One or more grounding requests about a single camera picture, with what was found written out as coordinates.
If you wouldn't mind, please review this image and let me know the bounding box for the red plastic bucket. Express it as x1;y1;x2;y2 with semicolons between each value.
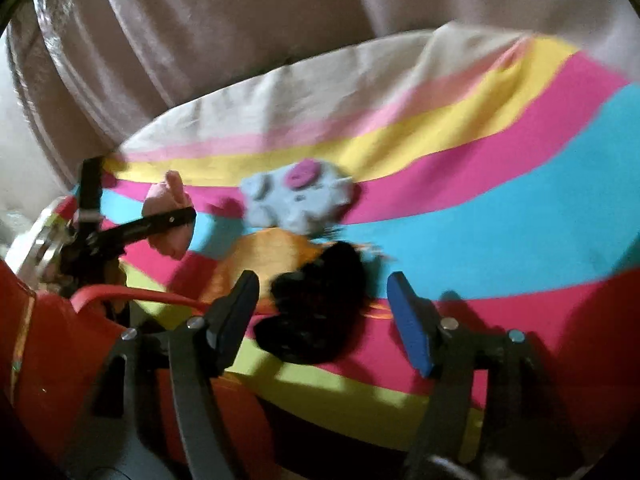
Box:
0;255;281;480

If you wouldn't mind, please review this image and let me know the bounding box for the orange and black plush toy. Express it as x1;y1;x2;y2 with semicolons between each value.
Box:
210;227;396;312

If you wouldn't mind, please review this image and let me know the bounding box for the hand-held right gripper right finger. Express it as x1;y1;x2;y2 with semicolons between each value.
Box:
386;271;588;480

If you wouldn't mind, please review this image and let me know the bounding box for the black fuzzy cloth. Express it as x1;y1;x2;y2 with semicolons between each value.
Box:
253;241;368;365

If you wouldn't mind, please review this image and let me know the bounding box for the colourful striped blanket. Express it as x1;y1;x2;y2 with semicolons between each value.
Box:
65;30;640;466

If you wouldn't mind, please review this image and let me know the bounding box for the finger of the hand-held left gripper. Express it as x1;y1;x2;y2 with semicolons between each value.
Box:
97;207;197;254
79;158;104;224

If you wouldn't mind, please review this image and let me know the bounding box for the light blue plush toy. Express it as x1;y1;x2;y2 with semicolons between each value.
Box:
239;159;361;236

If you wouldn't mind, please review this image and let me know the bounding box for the pink sock bundle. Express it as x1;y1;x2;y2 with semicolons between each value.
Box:
141;170;196;260

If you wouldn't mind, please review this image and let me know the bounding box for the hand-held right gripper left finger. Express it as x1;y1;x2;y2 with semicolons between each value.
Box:
75;269;261;480

